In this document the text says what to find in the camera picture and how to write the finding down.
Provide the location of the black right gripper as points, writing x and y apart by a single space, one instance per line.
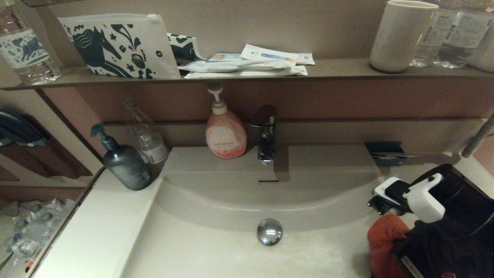
428 251

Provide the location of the orange microfibre cleaning cloth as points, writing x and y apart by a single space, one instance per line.
384 243

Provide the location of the chrome sink faucet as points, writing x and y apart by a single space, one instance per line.
266 135

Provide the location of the white wash basin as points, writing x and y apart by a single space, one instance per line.
185 239

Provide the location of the dark blue small box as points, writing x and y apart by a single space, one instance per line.
381 148

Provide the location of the chrome drain stopper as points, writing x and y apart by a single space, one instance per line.
269 231

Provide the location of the beige ceramic cup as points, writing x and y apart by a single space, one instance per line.
483 56
400 38

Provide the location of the clear water bottle white label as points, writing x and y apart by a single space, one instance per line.
427 46
460 38

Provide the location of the small white sachet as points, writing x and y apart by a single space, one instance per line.
305 58

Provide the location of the pink soap pump bottle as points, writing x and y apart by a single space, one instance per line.
225 135

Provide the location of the flat white plastic packet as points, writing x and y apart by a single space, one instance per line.
270 72

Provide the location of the white toothbrush packet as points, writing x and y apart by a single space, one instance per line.
270 55

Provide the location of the white packet with orange print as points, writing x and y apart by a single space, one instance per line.
225 57

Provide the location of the long white plastic packet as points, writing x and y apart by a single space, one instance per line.
216 66

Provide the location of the clear empty plastic bottle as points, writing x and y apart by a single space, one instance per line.
148 139

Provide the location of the dark green pump bottle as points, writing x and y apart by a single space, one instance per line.
125 166

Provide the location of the small horse print pouch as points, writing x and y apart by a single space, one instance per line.
185 48

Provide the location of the large horse print zip pouch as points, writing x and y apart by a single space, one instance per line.
154 38

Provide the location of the brown wooden side shelf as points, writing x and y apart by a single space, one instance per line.
65 162

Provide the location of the shrink-wrapped bottle pack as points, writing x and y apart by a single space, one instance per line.
31 227

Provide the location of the dark blue bag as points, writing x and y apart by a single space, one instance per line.
19 129

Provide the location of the water bottle blue print label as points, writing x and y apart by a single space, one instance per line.
27 50

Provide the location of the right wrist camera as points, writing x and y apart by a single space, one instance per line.
424 197

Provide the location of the brown wall shelf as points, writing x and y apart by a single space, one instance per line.
347 69

